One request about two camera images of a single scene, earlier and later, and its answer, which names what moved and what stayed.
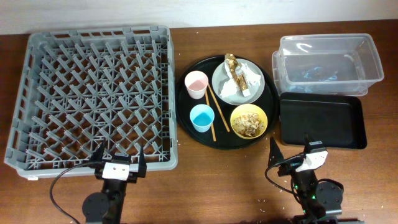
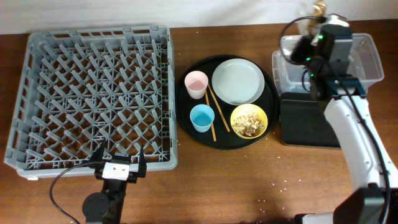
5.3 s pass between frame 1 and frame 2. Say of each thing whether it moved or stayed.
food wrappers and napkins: moved
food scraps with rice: stayed
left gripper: stayed
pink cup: stayed
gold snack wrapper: moved
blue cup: stayed
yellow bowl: stayed
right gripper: moved
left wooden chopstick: stayed
